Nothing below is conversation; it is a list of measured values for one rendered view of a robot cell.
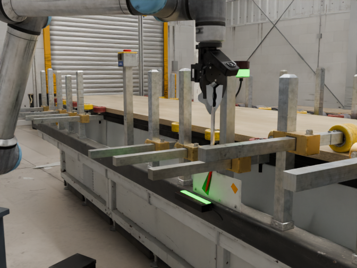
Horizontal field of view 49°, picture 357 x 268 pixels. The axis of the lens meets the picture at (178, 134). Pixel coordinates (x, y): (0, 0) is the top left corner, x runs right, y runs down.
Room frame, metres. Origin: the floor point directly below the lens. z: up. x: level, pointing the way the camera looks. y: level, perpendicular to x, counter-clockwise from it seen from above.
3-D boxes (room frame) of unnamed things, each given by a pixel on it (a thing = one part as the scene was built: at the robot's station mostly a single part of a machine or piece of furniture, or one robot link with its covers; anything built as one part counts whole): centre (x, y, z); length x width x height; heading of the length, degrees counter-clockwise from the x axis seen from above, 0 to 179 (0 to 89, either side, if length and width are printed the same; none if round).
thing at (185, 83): (1.45, -0.03, 0.90); 0.03 x 0.03 x 0.48; 32
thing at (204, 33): (1.19, -0.09, 1.23); 0.10 x 0.09 x 0.05; 122
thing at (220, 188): (1.25, -0.12, 0.75); 0.26 x 0.01 x 0.10; 32
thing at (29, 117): (2.65, 0.81, 0.83); 0.43 x 0.03 x 0.04; 122
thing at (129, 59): (1.89, 0.24, 1.18); 0.07 x 0.07 x 0.08; 32
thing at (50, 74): (3.16, 1.03, 0.92); 0.03 x 0.03 x 0.48; 32
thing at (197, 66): (1.20, -0.09, 1.15); 0.09 x 0.08 x 0.12; 32
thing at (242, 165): (1.22, -0.17, 0.85); 0.13 x 0.06 x 0.05; 32
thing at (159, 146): (1.65, 0.09, 0.81); 0.13 x 0.06 x 0.05; 32
